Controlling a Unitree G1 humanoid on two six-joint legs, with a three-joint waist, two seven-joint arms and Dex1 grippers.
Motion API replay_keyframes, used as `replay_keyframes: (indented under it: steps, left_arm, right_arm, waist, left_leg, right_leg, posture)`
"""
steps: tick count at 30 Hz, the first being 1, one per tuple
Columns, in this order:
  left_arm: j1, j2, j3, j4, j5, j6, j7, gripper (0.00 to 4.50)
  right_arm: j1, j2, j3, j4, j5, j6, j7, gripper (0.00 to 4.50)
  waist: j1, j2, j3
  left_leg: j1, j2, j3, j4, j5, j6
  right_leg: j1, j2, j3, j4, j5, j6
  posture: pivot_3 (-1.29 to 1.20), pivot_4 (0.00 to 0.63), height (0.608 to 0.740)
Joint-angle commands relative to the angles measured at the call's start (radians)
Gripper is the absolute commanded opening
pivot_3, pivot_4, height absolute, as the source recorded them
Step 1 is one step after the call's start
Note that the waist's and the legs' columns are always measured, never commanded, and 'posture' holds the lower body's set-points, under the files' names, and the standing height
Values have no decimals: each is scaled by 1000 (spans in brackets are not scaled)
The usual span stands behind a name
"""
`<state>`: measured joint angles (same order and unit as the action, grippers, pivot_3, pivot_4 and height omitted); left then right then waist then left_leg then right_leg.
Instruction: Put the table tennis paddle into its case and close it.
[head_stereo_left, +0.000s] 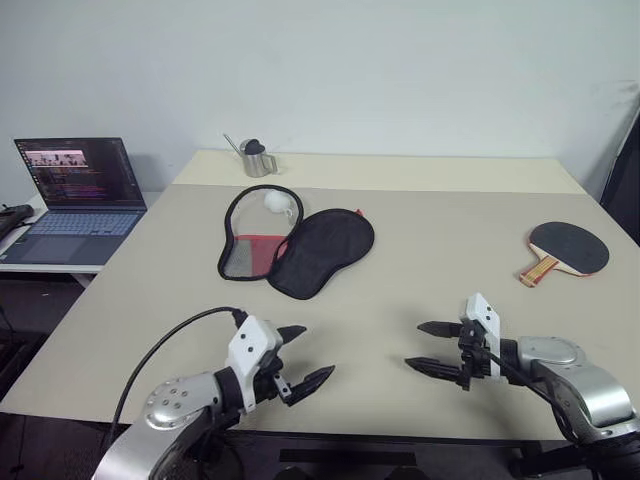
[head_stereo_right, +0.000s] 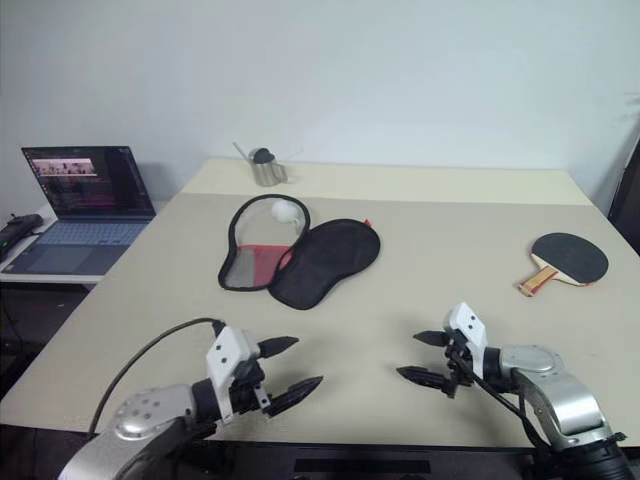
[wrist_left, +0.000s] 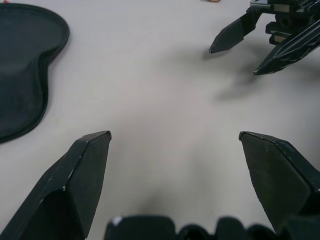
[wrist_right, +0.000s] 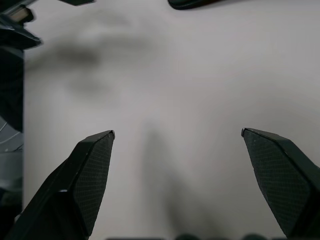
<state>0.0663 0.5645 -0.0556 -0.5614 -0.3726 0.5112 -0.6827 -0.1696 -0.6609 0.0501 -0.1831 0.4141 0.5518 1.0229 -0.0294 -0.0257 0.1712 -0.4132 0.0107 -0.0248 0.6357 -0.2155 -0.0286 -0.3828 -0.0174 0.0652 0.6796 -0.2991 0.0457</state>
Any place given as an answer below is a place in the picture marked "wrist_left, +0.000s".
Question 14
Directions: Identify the black and red paddle case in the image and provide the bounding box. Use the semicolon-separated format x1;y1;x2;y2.
0;2;71;144

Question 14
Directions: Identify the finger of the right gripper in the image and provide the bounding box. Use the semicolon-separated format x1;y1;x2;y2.
208;11;262;55
253;18;320;76

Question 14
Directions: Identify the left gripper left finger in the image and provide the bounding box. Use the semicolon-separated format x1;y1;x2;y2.
0;130;112;240

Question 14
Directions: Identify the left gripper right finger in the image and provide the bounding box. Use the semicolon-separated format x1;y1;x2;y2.
238;130;320;233

